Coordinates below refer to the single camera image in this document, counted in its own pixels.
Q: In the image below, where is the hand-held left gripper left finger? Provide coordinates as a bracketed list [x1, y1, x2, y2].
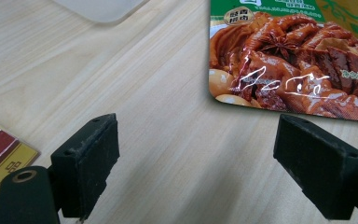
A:
[49, 112, 120, 221]

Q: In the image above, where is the clear plastic bag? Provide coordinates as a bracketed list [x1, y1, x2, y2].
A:
[51, 0, 150, 24]

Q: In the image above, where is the green braised meat packet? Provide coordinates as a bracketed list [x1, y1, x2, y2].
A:
[208, 0, 358, 123]

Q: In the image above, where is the yellow and red seasoning box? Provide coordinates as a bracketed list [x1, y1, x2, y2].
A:
[0, 115, 41, 207]

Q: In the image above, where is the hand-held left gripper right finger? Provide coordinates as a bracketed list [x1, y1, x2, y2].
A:
[273, 113, 358, 221]

